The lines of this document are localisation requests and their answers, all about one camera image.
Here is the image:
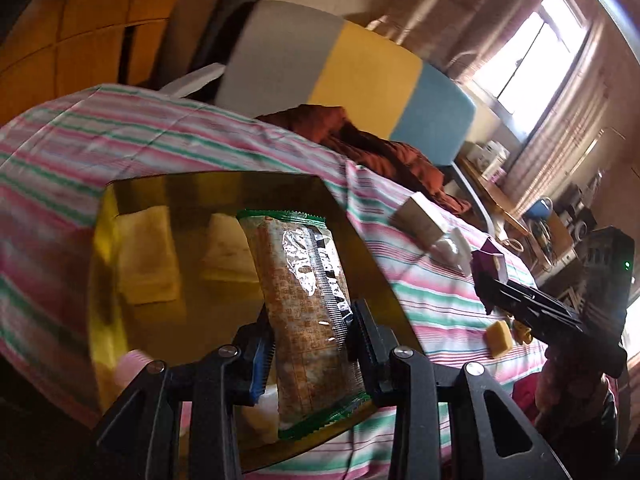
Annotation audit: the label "yellow plush toy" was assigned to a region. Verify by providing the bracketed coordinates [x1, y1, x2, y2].
[511, 320, 534, 344]

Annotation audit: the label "orange wooden wardrobe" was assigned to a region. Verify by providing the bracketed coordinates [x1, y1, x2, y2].
[1, 0, 177, 122]

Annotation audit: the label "grey yellow blue headboard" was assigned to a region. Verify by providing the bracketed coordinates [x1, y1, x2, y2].
[214, 0, 475, 166]

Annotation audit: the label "rust red quilted jacket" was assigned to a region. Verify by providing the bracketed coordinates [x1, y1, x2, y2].
[257, 104, 472, 217]

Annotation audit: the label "white plastic bag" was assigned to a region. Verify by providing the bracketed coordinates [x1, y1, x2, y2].
[430, 228, 472, 278]

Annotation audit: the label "beige cardboard box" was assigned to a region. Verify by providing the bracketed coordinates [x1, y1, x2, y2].
[390, 192, 449, 250]

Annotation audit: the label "wooden desk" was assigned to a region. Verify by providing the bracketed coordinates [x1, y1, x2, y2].
[456, 155, 576, 283]

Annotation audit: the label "white boxes on desk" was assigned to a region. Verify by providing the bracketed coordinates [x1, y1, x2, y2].
[464, 140, 510, 183]

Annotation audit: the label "beige curtain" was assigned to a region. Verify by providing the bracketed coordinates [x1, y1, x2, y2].
[369, 0, 639, 212]

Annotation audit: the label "small yellow sponge block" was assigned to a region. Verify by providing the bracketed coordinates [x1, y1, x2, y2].
[485, 320, 513, 360]

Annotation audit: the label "striped pink green bedsheet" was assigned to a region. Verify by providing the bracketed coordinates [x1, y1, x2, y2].
[1, 84, 544, 426]

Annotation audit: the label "brown cracker packet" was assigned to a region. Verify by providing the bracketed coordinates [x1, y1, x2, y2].
[236, 209, 369, 441]

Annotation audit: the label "gold tray box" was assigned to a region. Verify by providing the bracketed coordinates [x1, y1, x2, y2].
[86, 170, 426, 474]

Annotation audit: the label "pink hair roller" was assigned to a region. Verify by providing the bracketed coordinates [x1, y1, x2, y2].
[114, 350, 153, 391]

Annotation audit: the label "blue mug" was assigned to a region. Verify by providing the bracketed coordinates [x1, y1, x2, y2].
[523, 197, 553, 221]

